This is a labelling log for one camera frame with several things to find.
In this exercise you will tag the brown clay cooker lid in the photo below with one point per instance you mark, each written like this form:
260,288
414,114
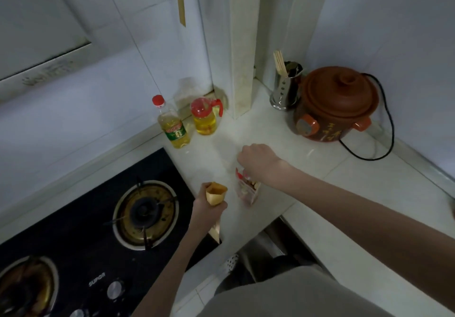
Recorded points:
341,91

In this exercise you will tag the person's left hand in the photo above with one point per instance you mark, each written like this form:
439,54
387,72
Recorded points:
204,215

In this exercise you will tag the person's right hand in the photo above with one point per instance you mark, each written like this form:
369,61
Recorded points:
259,160

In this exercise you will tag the silver stove knob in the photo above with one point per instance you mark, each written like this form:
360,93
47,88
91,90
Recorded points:
77,313
115,290

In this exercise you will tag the plastic oil bottle red cap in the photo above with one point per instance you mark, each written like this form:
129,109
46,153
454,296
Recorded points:
174,130

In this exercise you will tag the person's right fingers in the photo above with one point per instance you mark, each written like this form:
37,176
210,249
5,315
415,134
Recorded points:
248,175

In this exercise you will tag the grey shirt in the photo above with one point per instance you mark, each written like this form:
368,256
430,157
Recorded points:
295,295

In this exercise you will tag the bundle of wooden chopsticks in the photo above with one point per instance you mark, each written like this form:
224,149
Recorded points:
280,63

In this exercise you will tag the brown clay slow cooker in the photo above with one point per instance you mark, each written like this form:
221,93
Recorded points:
330,128

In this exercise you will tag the black glass gas stove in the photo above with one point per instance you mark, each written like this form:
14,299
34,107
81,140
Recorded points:
81,235

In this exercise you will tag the white dotted slipper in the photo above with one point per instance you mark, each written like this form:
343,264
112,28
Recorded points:
231,262

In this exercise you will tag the round gas burner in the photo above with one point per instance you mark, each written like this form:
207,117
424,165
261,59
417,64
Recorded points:
145,213
25,288

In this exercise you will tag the glass oil dispenser red lid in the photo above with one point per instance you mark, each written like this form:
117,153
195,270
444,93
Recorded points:
204,119

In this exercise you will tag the person's left forearm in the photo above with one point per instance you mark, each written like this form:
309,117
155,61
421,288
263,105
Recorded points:
170,274

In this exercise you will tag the clear plastic packet red top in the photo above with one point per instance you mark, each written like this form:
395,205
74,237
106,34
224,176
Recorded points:
248,194

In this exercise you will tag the person's left fingers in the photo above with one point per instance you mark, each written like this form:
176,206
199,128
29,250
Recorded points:
223,209

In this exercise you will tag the person's right forearm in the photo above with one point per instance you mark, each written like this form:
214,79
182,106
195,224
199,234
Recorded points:
373,228

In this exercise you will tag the white range hood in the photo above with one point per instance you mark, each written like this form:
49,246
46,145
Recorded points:
35,25

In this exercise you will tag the metal chopstick holder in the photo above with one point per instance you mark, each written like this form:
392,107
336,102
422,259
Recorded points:
284,91

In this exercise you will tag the yellow paper packet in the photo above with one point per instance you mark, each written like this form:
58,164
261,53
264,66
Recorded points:
215,193

